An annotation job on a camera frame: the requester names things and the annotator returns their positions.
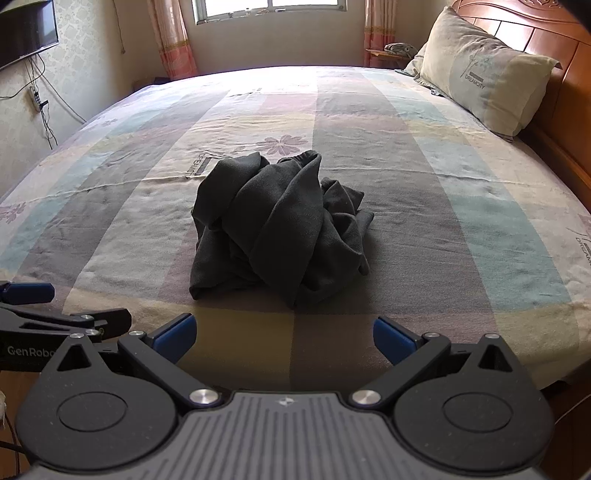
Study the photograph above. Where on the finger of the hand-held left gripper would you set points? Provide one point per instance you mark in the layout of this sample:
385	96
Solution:
111	321
27	293

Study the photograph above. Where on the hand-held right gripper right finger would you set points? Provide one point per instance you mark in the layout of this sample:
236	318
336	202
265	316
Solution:
392	339

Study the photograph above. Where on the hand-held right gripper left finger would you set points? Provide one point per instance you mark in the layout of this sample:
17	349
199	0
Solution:
178	337

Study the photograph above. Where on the dark grey pants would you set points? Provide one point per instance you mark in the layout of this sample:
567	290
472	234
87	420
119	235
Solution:
277	221

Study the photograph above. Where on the patchwork bed sheet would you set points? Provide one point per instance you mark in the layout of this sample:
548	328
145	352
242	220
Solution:
415	230

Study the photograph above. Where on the white power strip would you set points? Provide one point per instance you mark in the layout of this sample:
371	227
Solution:
34	98

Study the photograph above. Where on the plain cream pillow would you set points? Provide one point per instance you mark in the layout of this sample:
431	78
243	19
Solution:
415	67

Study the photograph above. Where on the wooden nightstand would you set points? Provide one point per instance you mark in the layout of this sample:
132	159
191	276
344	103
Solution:
376	55

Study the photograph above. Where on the printed cream pillow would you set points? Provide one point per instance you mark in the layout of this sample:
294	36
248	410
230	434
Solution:
485	69

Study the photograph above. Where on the wooden headboard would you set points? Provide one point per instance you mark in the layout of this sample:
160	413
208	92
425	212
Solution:
572	92

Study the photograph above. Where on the wooden bed frame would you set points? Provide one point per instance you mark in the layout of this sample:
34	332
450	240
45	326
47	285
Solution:
570	424

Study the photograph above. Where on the black wall television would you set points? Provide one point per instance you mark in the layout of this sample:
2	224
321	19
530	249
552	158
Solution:
23	32

